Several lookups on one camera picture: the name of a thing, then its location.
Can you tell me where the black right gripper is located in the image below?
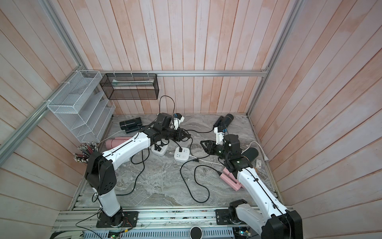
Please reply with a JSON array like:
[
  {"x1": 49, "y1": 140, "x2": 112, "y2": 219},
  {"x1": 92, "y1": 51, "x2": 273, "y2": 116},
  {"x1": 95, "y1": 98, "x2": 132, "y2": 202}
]
[{"x1": 201, "y1": 140, "x2": 232, "y2": 162}]

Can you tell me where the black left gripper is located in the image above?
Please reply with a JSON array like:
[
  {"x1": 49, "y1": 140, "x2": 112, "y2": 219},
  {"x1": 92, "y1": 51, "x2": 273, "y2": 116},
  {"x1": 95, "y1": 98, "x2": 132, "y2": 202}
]
[{"x1": 162, "y1": 126, "x2": 189, "y2": 141}]

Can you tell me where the black plug cord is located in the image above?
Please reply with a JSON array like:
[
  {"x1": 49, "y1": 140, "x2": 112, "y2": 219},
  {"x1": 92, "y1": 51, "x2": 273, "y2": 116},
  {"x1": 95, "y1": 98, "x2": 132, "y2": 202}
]
[{"x1": 177, "y1": 128, "x2": 215, "y2": 153}]

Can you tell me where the copper dryer black cord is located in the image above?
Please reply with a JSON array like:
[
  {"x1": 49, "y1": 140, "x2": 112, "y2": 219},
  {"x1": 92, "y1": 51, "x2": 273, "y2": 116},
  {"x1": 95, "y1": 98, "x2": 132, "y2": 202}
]
[{"x1": 180, "y1": 137, "x2": 210, "y2": 160}]

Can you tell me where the pink dryer black cord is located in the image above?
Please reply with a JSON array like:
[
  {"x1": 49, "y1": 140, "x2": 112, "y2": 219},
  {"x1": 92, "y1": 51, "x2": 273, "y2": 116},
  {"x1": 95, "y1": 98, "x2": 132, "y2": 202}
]
[{"x1": 178, "y1": 158, "x2": 223, "y2": 204}]

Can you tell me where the white dryer black cord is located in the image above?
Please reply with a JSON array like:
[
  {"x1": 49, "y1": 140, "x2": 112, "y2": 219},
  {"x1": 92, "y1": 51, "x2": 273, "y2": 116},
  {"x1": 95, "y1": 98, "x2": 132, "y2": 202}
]
[{"x1": 115, "y1": 149, "x2": 147, "y2": 197}]

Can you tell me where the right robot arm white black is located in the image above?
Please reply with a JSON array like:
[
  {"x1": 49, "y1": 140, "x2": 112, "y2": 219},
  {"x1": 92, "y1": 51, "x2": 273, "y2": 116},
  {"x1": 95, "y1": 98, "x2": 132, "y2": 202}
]
[{"x1": 201, "y1": 134, "x2": 303, "y2": 239}]

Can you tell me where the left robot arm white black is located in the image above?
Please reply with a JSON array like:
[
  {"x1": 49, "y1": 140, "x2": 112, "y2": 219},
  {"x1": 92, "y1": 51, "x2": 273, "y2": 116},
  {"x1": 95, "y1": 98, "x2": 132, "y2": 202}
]
[{"x1": 85, "y1": 113, "x2": 187, "y2": 218}]

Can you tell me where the far white power strip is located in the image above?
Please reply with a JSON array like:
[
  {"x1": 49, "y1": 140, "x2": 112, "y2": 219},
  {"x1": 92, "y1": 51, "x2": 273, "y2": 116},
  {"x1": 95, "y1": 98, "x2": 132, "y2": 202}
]
[{"x1": 174, "y1": 146, "x2": 190, "y2": 163}]

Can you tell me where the white power strip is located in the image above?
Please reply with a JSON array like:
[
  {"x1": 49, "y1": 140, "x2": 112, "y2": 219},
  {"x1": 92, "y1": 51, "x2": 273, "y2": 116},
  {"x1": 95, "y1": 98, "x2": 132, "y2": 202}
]
[
  {"x1": 174, "y1": 146, "x2": 190, "y2": 163},
  {"x1": 151, "y1": 142, "x2": 168, "y2": 156}
]

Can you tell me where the near white power strip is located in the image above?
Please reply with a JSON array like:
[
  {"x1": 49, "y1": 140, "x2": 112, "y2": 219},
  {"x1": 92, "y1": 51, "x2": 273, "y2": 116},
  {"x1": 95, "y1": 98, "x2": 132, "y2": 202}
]
[{"x1": 151, "y1": 142, "x2": 168, "y2": 156}]

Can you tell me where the dark green folded hair dryer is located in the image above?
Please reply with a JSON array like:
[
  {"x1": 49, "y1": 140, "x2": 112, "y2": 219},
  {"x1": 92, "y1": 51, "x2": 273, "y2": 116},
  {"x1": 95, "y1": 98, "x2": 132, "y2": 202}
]
[{"x1": 213, "y1": 114, "x2": 234, "y2": 128}]

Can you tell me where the pink folded hair dryer right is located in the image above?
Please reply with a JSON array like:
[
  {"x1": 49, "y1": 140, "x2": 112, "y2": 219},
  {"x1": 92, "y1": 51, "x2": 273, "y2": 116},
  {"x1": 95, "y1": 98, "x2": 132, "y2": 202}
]
[{"x1": 220, "y1": 168, "x2": 244, "y2": 191}]

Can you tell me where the dark green hair dryer copper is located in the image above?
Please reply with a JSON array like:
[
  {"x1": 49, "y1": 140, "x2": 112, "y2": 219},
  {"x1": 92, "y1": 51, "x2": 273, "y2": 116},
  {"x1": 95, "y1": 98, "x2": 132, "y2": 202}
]
[{"x1": 242, "y1": 147, "x2": 259, "y2": 163}]

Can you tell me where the black folded hair dryer left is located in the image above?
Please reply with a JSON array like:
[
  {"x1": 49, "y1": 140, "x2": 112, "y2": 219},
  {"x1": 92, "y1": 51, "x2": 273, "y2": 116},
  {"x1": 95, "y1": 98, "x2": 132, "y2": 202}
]
[{"x1": 119, "y1": 117, "x2": 143, "y2": 133}]

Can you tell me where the pink hair dryer left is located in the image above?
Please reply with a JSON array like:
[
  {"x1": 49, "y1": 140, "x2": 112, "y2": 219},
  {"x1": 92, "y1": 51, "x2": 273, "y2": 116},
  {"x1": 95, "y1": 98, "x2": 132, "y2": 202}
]
[{"x1": 105, "y1": 136, "x2": 131, "y2": 150}]

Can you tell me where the black round sensor puck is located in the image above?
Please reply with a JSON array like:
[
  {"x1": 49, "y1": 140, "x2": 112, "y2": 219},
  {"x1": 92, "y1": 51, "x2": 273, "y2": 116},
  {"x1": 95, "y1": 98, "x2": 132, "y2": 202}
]
[{"x1": 189, "y1": 226, "x2": 203, "y2": 239}]

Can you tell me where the red cup of pencils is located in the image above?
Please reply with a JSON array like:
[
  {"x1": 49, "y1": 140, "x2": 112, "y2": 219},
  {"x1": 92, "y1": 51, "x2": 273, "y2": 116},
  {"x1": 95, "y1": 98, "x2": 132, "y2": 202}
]
[{"x1": 73, "y1": 142, "x2": 98, "y2": 164}]

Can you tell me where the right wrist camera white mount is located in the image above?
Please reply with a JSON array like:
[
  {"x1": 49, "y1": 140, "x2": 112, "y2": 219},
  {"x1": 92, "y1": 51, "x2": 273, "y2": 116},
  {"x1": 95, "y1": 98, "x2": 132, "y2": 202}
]
[{"x1": 214, "y1": 125, "x2": 226, "y2": 145}]

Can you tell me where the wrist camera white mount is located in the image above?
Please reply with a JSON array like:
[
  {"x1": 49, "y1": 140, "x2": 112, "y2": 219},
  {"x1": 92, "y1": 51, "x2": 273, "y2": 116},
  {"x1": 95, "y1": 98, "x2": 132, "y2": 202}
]
[
  {"x1": 214, "y1": 125, "x2": 226, "y2": 145},
  {"x1": 173, "y1": 113, "x2": 185, "y2": 130}
]

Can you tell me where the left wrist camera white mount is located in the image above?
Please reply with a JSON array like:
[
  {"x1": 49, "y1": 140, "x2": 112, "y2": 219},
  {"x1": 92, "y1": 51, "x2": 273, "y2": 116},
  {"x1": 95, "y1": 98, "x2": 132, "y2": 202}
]
[{"x1": 173, "y1": 113, "x2": 185, "y2": 130}]

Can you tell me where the white power strip cable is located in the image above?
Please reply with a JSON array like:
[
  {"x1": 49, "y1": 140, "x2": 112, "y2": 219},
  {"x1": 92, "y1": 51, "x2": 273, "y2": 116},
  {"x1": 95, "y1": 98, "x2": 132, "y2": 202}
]
[{"x1": 189, "y1": 140, "x2": 269, "y2": 166}]

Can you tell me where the black mesh wall basket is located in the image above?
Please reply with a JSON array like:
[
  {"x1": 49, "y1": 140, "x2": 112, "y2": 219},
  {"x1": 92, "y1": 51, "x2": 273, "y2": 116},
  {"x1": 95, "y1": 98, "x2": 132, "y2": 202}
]
[{"x1": 100, "y1": 73, "x2": 159, "y2": 100}]

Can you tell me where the white wire shelf rack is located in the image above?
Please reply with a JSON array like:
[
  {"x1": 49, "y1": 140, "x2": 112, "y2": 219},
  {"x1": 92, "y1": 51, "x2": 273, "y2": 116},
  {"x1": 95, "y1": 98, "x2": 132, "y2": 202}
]
[{"x1": 48, "y1": 70, "x2": 115, "y2": 143}]

